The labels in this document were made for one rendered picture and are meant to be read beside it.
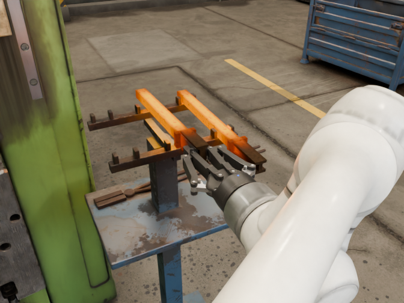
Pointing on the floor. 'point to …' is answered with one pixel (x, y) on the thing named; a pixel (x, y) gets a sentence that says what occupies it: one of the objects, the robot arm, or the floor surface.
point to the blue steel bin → (358, 37)
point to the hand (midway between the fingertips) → (193, 146)
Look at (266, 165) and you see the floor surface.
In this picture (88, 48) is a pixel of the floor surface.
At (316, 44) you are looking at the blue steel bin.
